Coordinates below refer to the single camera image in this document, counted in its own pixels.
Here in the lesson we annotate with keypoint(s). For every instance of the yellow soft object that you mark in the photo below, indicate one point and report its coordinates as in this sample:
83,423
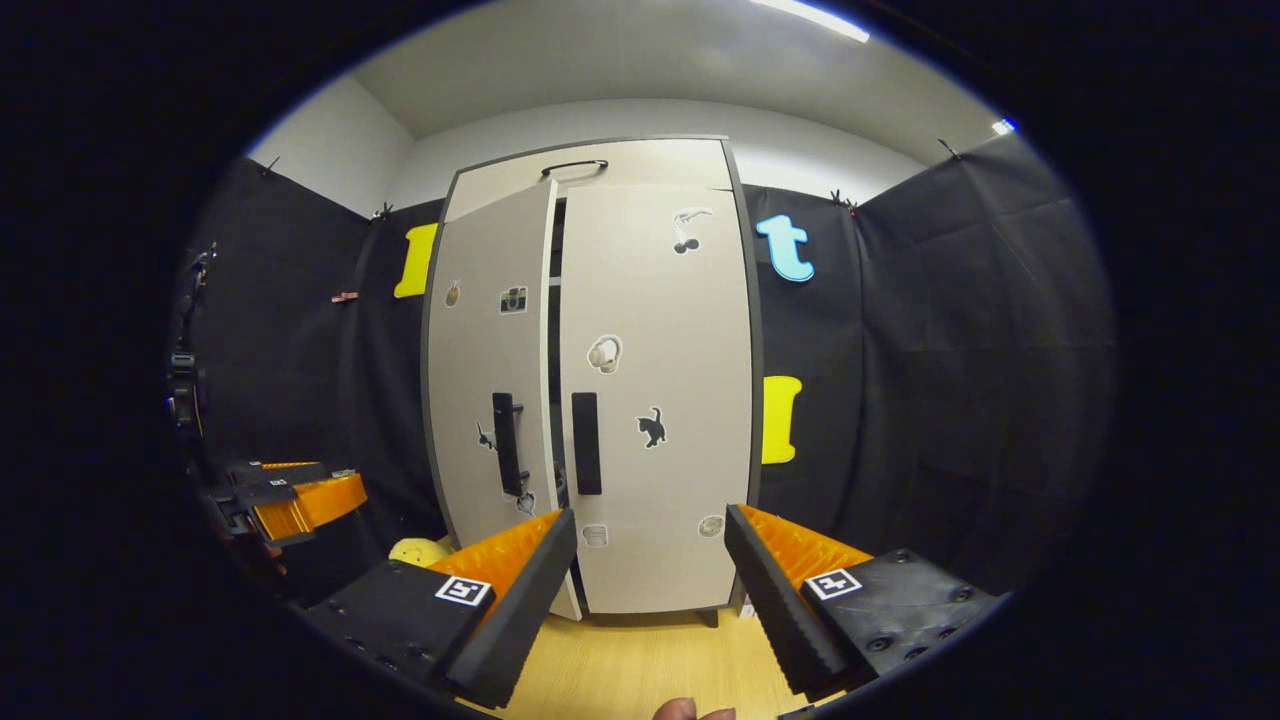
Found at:
420,552

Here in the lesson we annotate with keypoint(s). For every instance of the pale printed box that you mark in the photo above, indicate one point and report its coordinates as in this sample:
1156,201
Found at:
745,605

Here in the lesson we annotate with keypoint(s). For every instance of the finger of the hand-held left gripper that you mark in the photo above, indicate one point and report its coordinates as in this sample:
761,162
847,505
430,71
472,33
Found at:
285,477
310,505

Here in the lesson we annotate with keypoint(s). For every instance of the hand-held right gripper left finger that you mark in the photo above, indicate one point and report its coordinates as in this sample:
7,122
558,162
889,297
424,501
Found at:
520,610

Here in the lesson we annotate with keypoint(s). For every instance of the white shoe cabinet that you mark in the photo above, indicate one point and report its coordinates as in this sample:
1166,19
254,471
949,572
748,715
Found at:
756,350

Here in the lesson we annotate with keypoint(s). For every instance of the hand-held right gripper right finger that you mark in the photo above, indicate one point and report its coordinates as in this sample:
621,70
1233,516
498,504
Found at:
775,610

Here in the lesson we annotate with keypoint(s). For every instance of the black backdrop cloth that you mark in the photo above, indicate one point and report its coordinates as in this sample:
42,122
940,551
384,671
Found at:
950,380

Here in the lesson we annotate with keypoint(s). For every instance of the white cabinet door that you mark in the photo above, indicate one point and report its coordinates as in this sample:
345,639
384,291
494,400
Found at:
670,340
470,380

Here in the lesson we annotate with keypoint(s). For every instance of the long ceiling light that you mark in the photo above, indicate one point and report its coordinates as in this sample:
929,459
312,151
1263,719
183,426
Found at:
815,18

